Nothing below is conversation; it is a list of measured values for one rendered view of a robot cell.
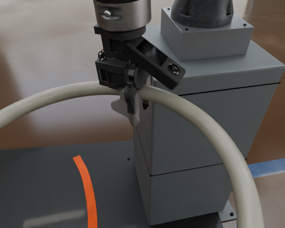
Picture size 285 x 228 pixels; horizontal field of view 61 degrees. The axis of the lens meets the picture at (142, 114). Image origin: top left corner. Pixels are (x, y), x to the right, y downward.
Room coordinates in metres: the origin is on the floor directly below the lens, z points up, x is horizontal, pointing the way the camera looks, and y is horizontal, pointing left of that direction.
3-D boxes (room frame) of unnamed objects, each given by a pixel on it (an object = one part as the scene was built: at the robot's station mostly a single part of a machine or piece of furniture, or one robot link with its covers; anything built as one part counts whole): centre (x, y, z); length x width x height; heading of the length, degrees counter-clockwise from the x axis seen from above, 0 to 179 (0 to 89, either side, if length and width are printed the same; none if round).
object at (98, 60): (0.41, 0.03, 0.99); 0.09 x 0.08 x 0.12; 67
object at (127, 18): (0.40, 0.03, 1.07); 0.10 x 0.09 x 0.05; 157
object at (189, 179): (0.78, -0.18, 0.43); 0.50 x 0.50 x 0.85; 12
